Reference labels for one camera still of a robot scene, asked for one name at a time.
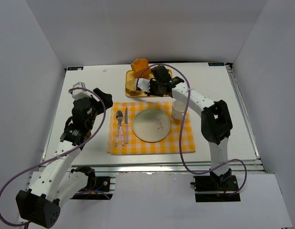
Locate metal serving tongs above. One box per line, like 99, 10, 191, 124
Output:
126, 90, 147, 97

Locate sliced toast bread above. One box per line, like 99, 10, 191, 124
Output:
125, 79, 137, 91

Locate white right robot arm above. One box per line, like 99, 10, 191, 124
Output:
142, 64, 233, 186

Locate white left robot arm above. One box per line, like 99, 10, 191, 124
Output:
16, 88, 113, 229

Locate orange bread loaf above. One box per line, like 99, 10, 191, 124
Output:
131, 58, 151, 78

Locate white mug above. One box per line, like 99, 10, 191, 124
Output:
171, 100, 186, 120

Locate silver fork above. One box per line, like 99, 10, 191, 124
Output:
119, 114, 125, 146

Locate yellow serving tray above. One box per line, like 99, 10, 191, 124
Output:
125, 68, 175, 98

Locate silver table knife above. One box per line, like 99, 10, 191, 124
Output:
125, 107, 128, 144

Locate pale green round plate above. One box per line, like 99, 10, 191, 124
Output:
132, 108, 171, 143

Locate yellow checkered placemat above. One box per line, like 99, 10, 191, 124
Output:
107, 102, 196, 155

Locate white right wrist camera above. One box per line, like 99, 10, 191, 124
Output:
135, 78, 150, 93

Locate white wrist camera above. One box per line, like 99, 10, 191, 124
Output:
135, 78, 150, 93
68, 82, 90, 101

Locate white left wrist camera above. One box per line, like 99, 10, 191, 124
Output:
68, 82, 90, 101

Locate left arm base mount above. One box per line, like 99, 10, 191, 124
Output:
71, 166, 114, 200

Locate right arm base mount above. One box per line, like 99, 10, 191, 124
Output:
190, 168, 241, 203

